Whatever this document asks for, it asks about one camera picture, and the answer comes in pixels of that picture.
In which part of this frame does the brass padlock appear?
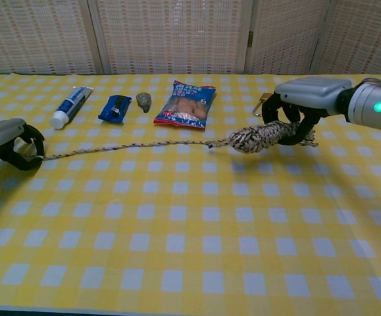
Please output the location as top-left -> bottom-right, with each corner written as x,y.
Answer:
252,92 -> 272,118

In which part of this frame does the white blue toothpaste tube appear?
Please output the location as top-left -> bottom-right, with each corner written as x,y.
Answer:
49,86 -> 94,130

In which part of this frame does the speckled braided rope bundle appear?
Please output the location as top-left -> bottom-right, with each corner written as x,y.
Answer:
25,120 -> 319,163

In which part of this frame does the woven folding screen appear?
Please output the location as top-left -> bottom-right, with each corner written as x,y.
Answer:
0,0 -> 381,80

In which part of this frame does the yellow white checked tablecloth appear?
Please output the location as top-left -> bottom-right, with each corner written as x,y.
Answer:
0,74 -> 381,313

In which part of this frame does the small grey stone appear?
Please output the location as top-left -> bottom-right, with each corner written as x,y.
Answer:
135,92 -> 152,114

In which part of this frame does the small blue foil packet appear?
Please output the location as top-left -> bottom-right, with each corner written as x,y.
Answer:
97,94 -> 132,125

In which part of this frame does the blue red snack bag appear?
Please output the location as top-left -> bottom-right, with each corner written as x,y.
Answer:
153,80 -> 218,131

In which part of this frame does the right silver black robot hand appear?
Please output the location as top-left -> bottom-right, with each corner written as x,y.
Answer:
261,76 -> 354,145

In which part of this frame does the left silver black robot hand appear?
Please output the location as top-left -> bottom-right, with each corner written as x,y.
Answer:
0,118 -> 45,171

